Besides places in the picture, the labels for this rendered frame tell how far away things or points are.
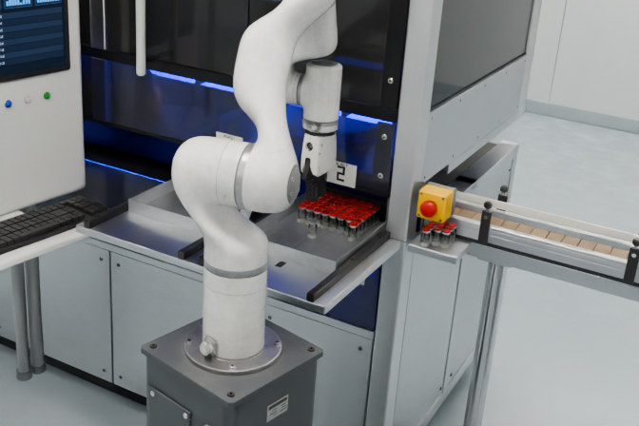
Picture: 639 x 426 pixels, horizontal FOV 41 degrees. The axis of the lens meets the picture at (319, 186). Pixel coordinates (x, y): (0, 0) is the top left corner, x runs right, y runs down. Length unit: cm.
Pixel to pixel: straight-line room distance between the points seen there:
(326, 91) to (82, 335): 139
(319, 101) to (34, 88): 82
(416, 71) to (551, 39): 471
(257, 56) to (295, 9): 11
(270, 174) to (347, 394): 109
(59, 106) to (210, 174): 103
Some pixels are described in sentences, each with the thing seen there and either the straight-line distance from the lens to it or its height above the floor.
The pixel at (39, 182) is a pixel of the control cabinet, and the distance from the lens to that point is 250.
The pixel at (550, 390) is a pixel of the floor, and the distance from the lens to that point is 333.
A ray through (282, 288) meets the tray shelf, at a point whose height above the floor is 88.
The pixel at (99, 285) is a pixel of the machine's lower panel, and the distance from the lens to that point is 283.
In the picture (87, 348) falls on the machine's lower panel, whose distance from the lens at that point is 300.
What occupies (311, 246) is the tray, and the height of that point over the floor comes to 88.
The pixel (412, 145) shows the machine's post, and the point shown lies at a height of 114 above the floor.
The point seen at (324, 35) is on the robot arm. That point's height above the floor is 141.
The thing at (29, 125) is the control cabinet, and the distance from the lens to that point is 243.
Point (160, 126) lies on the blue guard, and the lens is 246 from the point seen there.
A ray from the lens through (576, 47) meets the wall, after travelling 667.
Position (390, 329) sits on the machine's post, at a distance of 228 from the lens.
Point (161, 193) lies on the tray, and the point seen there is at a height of 89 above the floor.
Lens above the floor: 178
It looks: 21 degrees down
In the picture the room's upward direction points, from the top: 4 degrees clockwise
